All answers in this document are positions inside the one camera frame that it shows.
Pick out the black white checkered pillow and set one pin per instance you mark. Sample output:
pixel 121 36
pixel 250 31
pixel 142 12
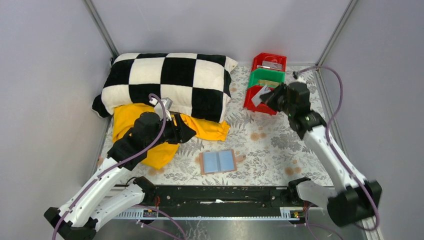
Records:
pixel 197 84

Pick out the yellow cloth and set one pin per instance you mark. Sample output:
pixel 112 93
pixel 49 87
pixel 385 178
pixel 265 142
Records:
pixel 161 155

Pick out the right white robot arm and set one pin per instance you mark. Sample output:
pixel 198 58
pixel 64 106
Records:
pixel 354 198

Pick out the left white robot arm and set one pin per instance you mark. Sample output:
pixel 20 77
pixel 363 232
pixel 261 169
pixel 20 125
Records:
pixel 85 213

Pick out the back red plastic bin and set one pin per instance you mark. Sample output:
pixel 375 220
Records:
pixel 269 61

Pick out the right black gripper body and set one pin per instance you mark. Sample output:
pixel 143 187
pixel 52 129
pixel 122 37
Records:
pixel 276 98

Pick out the pink leather card holder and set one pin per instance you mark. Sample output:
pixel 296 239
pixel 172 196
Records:
pixel 213 162

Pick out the red plastic bin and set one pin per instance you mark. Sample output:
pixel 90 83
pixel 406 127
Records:
pixel 269 61
pixel 249 105

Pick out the floral patterned table mat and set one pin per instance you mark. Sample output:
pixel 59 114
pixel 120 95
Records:
pixel 268 152

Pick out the green plastic bin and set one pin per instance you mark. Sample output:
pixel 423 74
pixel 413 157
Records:
pixel 264 76

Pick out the front red plastic bin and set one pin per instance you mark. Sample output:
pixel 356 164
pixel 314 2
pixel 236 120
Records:
pixel 249 105

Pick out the grey slotted cable duct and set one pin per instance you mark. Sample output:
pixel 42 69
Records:
pixel 220 214

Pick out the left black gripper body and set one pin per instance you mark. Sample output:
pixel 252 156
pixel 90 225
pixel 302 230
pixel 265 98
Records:
pixel 177 127

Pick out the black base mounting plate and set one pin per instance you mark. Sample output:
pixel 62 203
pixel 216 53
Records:
pixel 213 197

